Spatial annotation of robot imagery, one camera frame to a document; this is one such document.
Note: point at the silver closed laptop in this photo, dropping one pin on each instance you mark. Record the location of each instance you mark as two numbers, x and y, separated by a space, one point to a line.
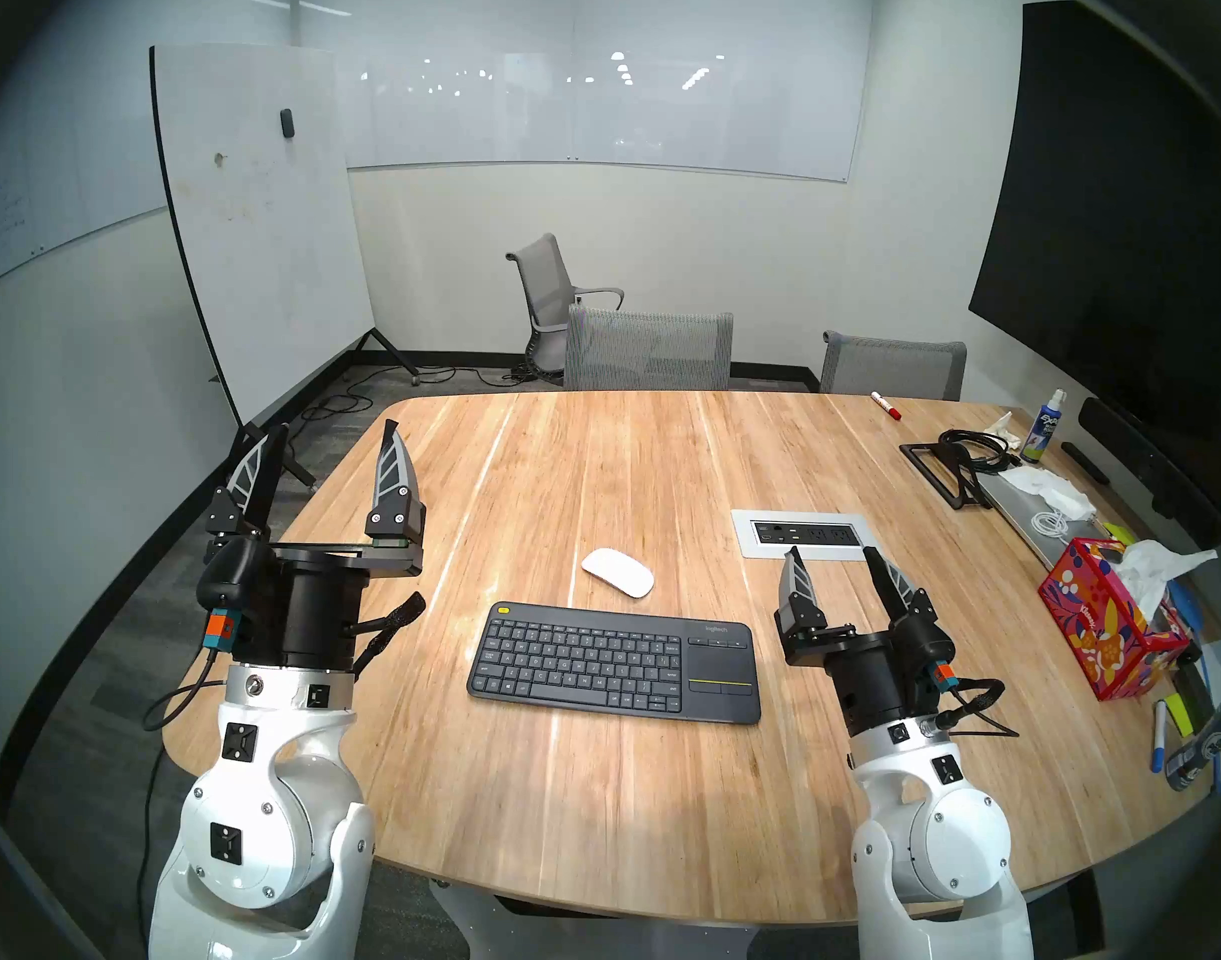
1020 523

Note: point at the large black wall screen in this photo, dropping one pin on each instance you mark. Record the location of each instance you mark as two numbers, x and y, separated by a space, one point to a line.
1120 218

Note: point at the rolling white whiteboard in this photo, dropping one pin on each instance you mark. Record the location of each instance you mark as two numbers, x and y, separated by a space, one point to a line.
260 248

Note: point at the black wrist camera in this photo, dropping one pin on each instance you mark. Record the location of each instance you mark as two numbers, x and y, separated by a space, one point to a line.
928 653
232 583

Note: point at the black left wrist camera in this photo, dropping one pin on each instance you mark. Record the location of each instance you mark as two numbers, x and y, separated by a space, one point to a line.
232 583

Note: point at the red whiteboard marker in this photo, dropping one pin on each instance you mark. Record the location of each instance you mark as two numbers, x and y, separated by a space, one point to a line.
884 405

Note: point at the wide glass wall whiteboard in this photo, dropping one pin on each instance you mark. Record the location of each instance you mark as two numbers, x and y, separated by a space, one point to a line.
570 88

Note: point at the black video bar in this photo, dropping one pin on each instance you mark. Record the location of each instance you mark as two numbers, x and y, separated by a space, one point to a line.
1150 468

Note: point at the grey armrest swivel chair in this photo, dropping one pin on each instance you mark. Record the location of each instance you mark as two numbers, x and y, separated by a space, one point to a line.
545 278

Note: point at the silver table outlet panel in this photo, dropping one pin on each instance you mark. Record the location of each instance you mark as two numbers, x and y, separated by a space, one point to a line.
745 548

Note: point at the whiteboard cleaner spray bottle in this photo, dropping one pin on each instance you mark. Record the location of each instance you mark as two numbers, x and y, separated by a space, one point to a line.
1042 433

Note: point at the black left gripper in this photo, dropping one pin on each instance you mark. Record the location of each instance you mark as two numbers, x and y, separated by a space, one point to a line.
315 618

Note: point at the blue plastic object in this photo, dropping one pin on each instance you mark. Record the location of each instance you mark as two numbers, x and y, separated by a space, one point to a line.
1185 608

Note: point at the grey black bottle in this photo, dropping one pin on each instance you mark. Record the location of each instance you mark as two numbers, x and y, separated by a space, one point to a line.
1205 743

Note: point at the grey mesh office chair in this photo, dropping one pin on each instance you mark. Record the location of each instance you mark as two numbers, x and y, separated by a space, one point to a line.
895 368
650 353

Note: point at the colourful floral tissue box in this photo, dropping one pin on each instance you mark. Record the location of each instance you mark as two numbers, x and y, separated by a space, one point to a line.
1090 628

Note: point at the black laptop stand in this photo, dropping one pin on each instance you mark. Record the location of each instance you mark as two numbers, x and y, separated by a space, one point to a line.
928 479

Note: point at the small crumpled white tissue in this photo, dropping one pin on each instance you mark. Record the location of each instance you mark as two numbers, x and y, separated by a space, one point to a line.
1000 425

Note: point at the blue whiteboard marker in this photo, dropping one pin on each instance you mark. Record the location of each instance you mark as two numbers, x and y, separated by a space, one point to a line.
1158 738

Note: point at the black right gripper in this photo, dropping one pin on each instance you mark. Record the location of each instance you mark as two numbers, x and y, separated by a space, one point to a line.
870 683

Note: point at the white facial tissue sheet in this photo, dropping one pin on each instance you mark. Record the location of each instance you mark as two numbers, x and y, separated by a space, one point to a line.
1150 568

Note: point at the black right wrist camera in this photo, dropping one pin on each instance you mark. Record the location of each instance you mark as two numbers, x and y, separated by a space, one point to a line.
928 653

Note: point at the yellow sticky notes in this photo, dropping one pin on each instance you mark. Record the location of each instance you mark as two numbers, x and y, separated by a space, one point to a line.
1120 534

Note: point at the written-on wall whiteboard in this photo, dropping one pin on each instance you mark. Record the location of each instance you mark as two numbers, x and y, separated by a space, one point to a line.
30 198

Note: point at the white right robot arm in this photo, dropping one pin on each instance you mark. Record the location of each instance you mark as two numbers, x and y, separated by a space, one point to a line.
950 848

